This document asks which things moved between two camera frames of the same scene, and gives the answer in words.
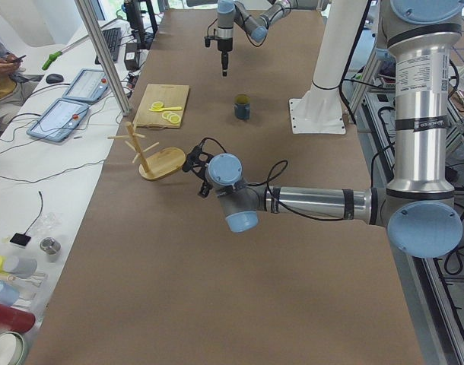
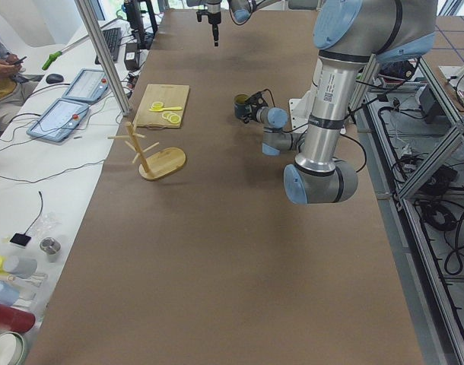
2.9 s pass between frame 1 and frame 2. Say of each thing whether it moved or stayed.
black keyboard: stayed
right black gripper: moved
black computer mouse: stayed
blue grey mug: stayed
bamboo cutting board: stayed
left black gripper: moved
